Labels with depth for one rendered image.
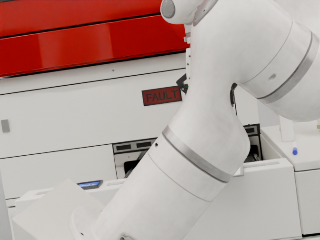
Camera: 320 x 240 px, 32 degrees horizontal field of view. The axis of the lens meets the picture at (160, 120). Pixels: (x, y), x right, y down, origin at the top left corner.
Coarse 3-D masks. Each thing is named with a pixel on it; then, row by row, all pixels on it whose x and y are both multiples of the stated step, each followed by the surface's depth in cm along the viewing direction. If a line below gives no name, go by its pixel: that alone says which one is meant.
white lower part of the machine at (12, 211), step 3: (9, 207) 178; (12, 207) 178; (15, 207) 177; (9, 210) 177; (12, 210) 177; (15, 210) 177; (9, 213) 177; (12, 213) 177; (15, 213) 177; (9, 216) 178; (12, 216) 177; (9, 219) 178; (12, 228) 178; (12, 231) 178; (12, 234) 178; (12, 237) 178
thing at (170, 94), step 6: (150, 90) 170; (156, 90) 170; (162, 90) 170; (168, 90) 170; (174, 90) 170; (144, 96) 171; (150, 96) 170; (156, 96) 170; (162, 96) 170; (168, 96) 170; (174, 96) 170; (144, 102) 171; (150, 102) 171; (156, 102) 171
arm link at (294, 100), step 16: (288, 0) 84; (304, 0) 83; (304, 16) 83; (304, 64) 74; (288, 80) 74; (304, 80) 74; (272, 96) 76; (288, 96) 76; (304, 96) 75; (288, 112) 78; (304, 112) 77
